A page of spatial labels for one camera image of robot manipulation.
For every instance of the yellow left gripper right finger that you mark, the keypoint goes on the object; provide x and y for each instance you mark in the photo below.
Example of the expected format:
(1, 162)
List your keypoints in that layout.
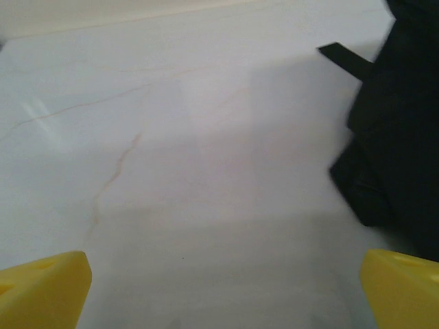
(404, 294)

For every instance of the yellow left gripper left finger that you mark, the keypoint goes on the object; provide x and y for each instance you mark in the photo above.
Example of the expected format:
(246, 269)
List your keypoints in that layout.
(37, 294)

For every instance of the black fabric backpack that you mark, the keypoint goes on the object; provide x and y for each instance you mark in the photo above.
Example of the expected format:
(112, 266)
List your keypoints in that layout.
(404, 120)

